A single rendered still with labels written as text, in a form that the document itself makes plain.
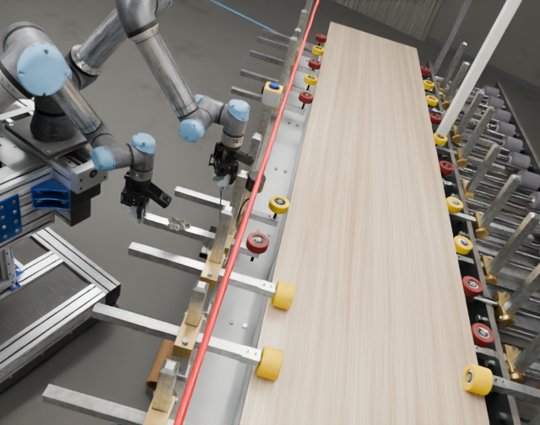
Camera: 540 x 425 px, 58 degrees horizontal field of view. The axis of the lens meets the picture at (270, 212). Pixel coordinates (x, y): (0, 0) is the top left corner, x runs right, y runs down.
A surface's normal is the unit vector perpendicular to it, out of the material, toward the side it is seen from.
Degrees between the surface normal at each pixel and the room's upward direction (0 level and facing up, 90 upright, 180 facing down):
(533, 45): 90
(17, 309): 0
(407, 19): 90
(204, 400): 0
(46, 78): 86
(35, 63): 86
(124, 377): 0
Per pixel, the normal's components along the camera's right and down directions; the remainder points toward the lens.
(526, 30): -0.54, 0.44
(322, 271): 0.24, -0.74
